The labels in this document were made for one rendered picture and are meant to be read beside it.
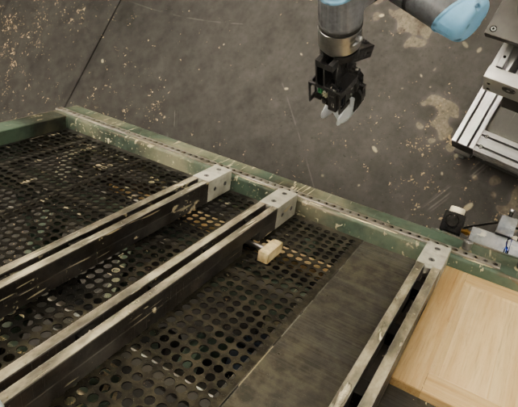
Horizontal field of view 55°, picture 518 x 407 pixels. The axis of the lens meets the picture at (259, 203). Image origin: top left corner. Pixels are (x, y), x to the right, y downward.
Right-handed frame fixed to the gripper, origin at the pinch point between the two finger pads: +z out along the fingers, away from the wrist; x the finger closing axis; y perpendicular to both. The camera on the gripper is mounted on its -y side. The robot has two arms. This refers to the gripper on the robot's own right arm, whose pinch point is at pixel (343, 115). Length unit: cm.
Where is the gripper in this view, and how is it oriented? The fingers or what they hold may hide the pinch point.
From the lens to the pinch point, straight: 108.7
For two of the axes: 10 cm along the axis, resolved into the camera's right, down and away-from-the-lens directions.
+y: -6.1, 7.0, -3.7
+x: 7.9, 4.6, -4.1
